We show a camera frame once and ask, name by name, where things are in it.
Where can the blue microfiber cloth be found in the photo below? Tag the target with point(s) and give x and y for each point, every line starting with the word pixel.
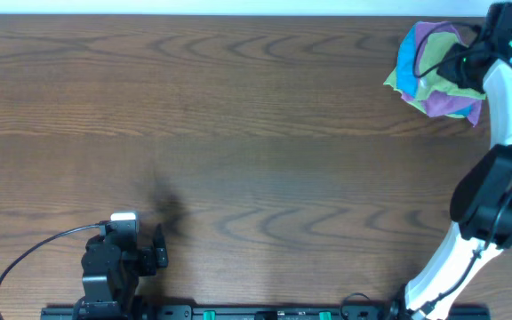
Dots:
pixel 405 80

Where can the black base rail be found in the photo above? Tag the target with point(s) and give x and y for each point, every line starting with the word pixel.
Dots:
pixel 359 311

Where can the purple microfiber cloth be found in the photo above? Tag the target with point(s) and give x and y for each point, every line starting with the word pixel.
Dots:
pixel 439 96

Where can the green cloth under pile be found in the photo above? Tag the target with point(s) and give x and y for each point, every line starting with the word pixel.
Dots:
pixel 391 81

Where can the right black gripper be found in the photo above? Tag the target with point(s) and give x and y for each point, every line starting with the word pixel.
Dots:
pixel 449 71

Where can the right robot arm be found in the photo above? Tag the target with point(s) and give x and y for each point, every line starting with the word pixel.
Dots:
pixel 481 205

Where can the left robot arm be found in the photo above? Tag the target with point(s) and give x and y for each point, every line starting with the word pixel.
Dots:
pixel 137 306

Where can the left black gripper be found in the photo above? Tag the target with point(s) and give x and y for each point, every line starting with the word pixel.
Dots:
pixel 150 258

